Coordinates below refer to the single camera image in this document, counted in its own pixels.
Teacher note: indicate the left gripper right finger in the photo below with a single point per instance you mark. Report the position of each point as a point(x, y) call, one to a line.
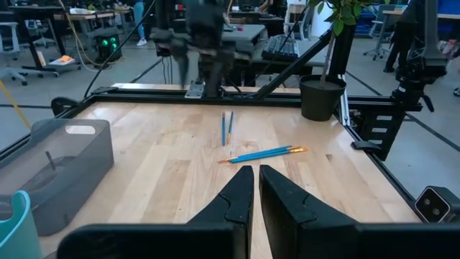
point(287, 212)

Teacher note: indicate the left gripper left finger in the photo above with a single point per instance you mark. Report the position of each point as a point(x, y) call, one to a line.
point(230, 208)

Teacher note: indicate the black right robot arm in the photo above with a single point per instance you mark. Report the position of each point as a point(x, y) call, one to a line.
point(215, 72)

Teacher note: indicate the green potted plant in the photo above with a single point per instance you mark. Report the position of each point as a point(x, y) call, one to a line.
point(321, 97)

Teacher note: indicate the wide grey translucent bin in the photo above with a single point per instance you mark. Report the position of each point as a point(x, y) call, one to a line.
point(82, 172)

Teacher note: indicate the black backlit keyboard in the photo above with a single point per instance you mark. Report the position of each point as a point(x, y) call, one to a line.
point(280, 48)

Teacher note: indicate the grey desk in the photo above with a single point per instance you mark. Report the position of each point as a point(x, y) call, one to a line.
point(248, 34)

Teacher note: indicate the computer tower green lights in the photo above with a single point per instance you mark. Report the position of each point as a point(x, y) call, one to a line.
point(108, 46)

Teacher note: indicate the person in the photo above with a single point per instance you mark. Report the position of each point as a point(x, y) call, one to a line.
point(400, 39)
point(139, 21)

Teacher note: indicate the grey rolling chair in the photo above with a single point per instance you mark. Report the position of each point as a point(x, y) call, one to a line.
point(381, 21)

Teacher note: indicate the teal plastic bin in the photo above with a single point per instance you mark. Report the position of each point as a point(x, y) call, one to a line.
point(18, 234)

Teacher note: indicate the orange floor item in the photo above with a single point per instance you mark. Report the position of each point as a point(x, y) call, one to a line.
point(64, 58)

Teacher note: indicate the wooden background desk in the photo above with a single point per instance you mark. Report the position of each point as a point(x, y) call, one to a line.
point(93, 16)

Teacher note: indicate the white office chair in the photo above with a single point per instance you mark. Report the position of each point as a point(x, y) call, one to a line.
point(10, 39)

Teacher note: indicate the black background desk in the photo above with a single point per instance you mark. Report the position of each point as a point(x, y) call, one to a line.
point(36, 9)

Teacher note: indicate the black aluminium table frame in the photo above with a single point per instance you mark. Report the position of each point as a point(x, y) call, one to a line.
point(215, 98)

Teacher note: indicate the black stereo camera box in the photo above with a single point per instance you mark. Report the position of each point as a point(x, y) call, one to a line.
point(435, 205)

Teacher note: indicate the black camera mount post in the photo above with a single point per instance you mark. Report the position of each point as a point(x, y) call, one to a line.
point(413, 82)

